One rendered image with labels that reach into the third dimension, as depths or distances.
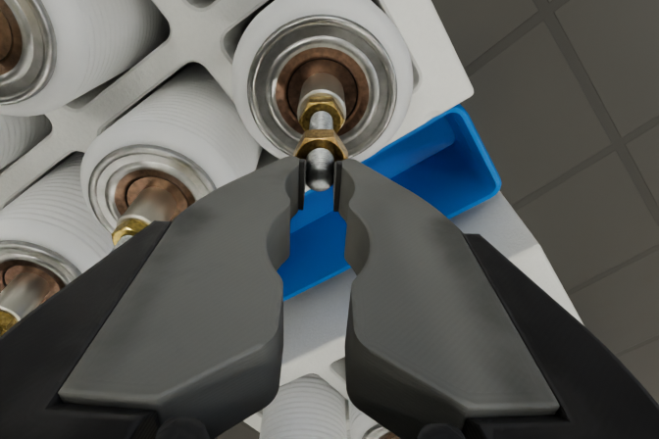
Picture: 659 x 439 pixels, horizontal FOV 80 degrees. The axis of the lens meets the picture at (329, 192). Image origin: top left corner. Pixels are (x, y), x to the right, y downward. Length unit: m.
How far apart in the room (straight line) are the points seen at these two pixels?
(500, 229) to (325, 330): 0.21
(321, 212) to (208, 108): 0.30
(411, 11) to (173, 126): 0.16
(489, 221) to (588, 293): 0.36
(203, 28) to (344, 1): 0.11
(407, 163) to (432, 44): 0.25
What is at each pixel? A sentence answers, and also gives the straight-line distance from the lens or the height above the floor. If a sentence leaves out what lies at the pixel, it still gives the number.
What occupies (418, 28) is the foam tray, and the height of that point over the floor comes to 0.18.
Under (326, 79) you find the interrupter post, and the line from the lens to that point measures 0.19.
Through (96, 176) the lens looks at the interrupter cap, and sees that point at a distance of 0.26.
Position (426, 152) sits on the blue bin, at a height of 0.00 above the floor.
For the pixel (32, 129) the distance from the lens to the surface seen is 0.38.
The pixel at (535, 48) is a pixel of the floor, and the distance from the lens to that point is 0.51.
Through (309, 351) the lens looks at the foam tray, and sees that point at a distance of 0.45.
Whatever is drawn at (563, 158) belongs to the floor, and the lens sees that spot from 0.58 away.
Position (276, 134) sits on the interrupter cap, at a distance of 0.21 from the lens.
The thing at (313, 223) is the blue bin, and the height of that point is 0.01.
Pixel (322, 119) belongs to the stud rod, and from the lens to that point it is 0.16.
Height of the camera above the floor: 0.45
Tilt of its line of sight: 59 degrees down
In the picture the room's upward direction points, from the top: 179 degrees clockwise
